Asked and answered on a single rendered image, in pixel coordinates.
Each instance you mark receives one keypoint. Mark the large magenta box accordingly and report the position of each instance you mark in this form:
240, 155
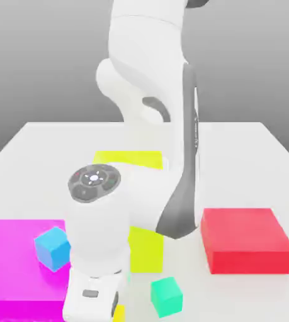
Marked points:
13, 251

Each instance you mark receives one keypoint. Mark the large yellow box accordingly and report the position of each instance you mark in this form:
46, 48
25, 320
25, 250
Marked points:
146, 251

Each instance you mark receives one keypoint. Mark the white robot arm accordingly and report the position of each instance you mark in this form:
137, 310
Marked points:
146, 75

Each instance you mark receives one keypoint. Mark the small yellow cube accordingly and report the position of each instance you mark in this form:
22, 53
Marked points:
119, 314

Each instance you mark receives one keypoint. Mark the small blue cube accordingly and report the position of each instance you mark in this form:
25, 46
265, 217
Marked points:
54, 249

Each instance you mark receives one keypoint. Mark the small green cube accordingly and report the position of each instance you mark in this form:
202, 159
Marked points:
166, 296

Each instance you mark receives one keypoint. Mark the large red box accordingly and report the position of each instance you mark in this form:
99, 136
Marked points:
245, 236

